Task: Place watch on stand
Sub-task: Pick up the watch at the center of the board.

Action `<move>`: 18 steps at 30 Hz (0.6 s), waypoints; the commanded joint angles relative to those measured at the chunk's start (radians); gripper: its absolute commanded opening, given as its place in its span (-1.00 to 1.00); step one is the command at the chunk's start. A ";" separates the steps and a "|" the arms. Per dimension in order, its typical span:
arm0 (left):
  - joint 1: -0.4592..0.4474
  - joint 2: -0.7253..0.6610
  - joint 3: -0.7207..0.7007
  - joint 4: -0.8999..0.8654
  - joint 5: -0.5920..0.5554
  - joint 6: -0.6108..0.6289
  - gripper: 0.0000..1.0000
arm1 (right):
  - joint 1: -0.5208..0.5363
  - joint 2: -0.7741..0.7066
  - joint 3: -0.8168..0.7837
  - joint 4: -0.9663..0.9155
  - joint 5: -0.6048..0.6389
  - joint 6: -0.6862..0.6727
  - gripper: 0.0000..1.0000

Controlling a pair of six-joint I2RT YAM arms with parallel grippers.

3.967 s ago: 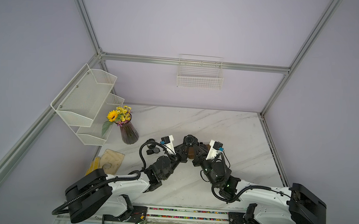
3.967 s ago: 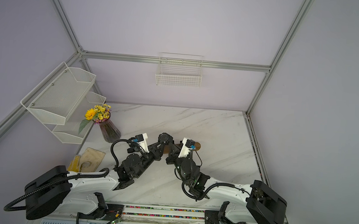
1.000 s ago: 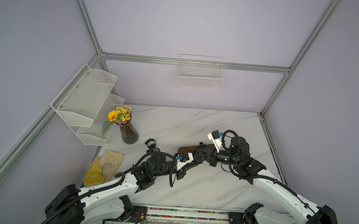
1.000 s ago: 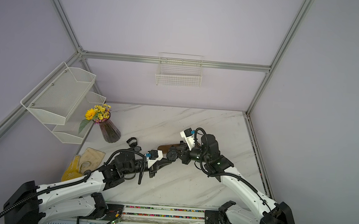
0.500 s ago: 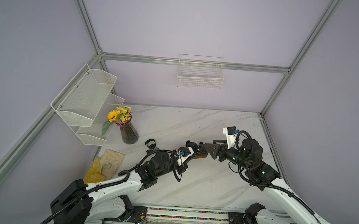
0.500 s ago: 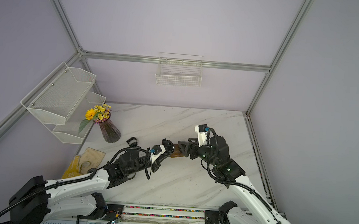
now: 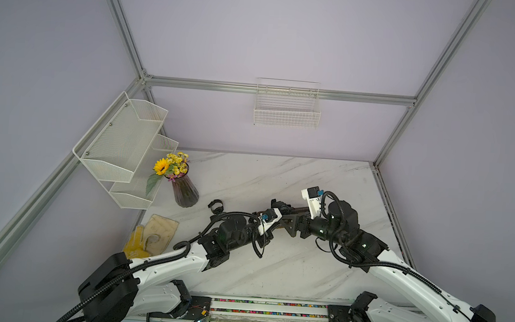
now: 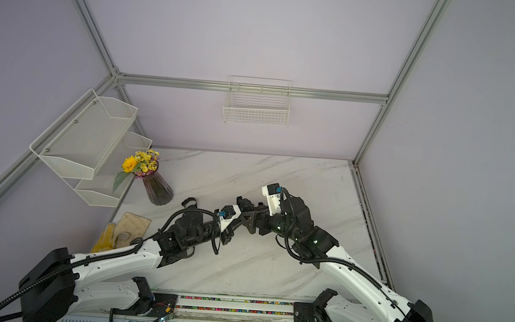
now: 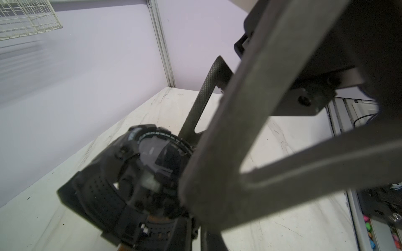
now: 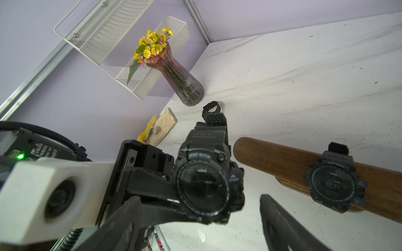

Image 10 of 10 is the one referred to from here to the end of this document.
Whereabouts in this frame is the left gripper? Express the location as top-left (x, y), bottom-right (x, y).
top-left (95, 140), bottom-right (178, 225)

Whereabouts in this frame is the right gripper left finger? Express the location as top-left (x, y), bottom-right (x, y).
top-left (76, 196), bottom-right (195, 251)

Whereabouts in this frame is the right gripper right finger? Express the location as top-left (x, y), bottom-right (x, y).
top-left (260, 194), bottom-right (330, 251)

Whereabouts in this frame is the wooden watch stand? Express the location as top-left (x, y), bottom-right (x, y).
top-left (233, 137), bottom-right (402, 223)

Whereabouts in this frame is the black rugged strap watch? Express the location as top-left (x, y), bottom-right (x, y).
top-left (171, 113), bottom-right (245, 224)

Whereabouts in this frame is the chunky black digital watch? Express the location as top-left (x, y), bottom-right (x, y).
top-left (306, 142), bottom-right (367, 213)

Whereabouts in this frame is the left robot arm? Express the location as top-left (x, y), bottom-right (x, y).
top-left (1, 122), bottom-right (185, 231)

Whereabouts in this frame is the black watch dark dial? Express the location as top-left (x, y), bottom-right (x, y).
top-left (202, 101), bottom-right (221, 121)

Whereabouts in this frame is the purple glass vase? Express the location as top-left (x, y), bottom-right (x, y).
top-left (147, 42), bottom-right (204, 106)

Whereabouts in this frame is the yellow sunflower bouquet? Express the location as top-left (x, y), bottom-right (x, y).
top-left (126, 28), bottom-right (174, 85)

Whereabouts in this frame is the white two-tier mesh shelf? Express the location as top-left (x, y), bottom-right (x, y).
top-left (53, 0), bottom-right (190, 100)

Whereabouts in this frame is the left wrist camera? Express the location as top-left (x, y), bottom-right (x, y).
top-left (1, 158), bottom-right (114, 245)

